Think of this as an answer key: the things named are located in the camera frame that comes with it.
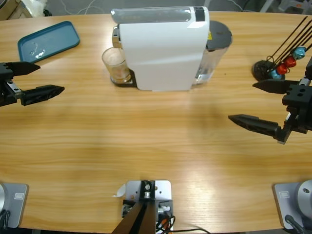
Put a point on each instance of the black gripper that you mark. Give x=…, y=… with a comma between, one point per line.
x=6, y=87
x=298, y=104

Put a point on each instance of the clear drinking glass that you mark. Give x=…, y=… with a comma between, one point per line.
x=114, y=65

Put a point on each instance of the brown cardboard box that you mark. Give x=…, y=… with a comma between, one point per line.
x=9, y=8

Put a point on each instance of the dark camera post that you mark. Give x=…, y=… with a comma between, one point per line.
x=141, y=219

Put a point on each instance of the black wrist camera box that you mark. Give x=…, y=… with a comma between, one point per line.
x=309, y=70

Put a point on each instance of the white plastic bag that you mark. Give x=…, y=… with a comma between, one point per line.
x=34, y=7

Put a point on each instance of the red coffee capsule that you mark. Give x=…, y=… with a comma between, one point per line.
x=290, y=62
x=282, y=69

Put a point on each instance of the blue coffee capsule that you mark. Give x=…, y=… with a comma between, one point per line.
x=299, y=52
x=275, y=75

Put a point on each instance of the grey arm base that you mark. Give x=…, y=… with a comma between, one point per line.
x=285, y=207
x=17, y=207

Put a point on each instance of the black capsule stand with rods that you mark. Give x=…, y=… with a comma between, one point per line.
x=260, y=70

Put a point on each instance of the white capsule coffee machine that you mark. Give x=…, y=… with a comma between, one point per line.
x=161, y=53

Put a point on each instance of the white furniture frame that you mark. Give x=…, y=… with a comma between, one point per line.
x=265, y=6

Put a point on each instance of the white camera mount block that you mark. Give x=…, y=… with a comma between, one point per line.
x=163, y=187

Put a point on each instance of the white tape scrap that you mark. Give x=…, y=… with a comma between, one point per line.
x=120, y=191

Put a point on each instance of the teal plastic tray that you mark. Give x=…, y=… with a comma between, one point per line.
x=48, y=41

